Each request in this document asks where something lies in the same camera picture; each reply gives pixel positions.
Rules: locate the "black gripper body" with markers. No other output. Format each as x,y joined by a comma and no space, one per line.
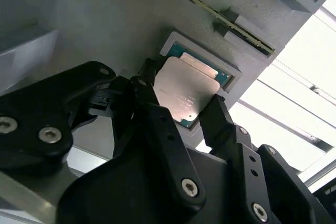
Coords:
126,195

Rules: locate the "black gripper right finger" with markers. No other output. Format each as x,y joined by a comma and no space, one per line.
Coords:
253,182

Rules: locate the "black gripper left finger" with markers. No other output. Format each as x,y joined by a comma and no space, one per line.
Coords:
39,108

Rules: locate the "silver CPU green board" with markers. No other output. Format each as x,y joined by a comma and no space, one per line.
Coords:
183,87

